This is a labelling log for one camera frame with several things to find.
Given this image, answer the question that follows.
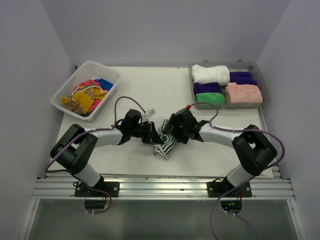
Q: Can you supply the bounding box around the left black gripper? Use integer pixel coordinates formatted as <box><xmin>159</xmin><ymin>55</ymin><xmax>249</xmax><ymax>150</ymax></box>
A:
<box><xmin>130</xmin><ymin>120</ymin><xmax>164</xmax><ymax>145</ymax></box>

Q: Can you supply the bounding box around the green white striped towel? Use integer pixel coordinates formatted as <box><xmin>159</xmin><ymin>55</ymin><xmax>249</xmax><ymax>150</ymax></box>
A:
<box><xmin>153</xmin><ymin>119</ymin><xmax>178</xmax><ymax>160</ymax></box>

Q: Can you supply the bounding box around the yellow brown towel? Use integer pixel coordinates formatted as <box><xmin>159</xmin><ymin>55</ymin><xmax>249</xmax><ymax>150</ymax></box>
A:
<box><xmin>60</xmin><ymin>84</ymin><xmax>108</xmax><ymax>115</ymax></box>

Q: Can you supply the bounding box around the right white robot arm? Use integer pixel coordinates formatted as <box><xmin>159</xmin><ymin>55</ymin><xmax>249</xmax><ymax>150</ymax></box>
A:
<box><xmin>163</xmin><ymin>108</ymin><xmax>278</xmax><ymax>198</ymax></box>

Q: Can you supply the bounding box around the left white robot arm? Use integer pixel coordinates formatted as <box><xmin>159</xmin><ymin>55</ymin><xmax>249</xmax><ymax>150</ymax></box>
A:
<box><xmin>50</xmin><ymin>109</ymin><xmax>163</xmax><ymax>198</ymax></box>

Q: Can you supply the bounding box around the green rolled towel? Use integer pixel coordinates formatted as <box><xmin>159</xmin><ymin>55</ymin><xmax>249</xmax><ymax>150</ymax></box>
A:
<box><xmin>195</xmin><ymin>92</ymin><xmax>226</xmax><ymax>104</ymax></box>

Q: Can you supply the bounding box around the blue towel in basket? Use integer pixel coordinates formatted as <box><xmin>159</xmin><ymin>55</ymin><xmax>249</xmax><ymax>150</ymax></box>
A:
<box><xmin>94</xmin><ymin>78</ymin><xmax>114</xmax><ymax>91</ymax></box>

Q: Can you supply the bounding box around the purple rolled towel front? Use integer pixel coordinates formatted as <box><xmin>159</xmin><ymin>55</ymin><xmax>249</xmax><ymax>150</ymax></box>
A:
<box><xmin>193</xmin><ymin>82</ymin><xmax>223</xmax><ymax>95</ymax></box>

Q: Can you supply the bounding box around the purple rolled towel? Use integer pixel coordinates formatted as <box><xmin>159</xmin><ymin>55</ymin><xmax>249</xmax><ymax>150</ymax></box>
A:
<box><xmin>229</xmin><ymin>71</ymin><xmax>258</xmax><ymax>86</ymax></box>
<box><xmin>193</xmin><ymin>82</ymin><xmax>223</xmax><ymax>95</ymax></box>

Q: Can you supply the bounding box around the white perforated plastic basket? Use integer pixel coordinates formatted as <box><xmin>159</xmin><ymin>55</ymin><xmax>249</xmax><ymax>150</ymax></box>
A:
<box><xmin>50</xmin><ymin>61</ymin><xmax>121</xmax><ymax>122</ymax></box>

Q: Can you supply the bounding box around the pink rolled towel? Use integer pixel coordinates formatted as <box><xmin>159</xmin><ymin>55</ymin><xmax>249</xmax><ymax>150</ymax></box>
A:
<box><xmin>225</xmin><ymin>82</ymin><xmax>263</xmax><ymax>104</ymax></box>

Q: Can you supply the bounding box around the white rolled towel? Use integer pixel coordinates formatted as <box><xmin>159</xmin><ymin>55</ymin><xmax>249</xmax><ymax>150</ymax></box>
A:
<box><xmin>191</xmin><ymin>64</ymin><xmax>230</xmax><ymax>86</ymax></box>

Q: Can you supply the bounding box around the purple rolled towel back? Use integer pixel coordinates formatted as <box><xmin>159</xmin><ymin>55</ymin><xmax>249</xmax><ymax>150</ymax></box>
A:
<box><xmin>229</xmin><ymin>71</ymin><xmax>258</xmax><ymax>86</ymax></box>

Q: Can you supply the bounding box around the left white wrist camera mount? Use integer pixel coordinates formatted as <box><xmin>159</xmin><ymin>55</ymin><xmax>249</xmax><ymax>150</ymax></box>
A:
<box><xmin>141</xmin><ymin>108</ymin><xmax>156</xmax><ymax>123</ymax></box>

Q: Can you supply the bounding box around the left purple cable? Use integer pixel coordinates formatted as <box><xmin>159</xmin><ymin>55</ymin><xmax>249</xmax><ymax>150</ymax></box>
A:
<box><xmin>44</xmin><ymin>96</ymin><xmax>148</xmax><ymax>215</ymax></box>

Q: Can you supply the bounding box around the aluminium mounting rail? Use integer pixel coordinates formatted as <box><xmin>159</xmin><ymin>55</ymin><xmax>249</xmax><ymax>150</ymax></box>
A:
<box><xmin>31</xmin><ymin>174</ymin><xmax>295</xmax><ymax>200</ymax></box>

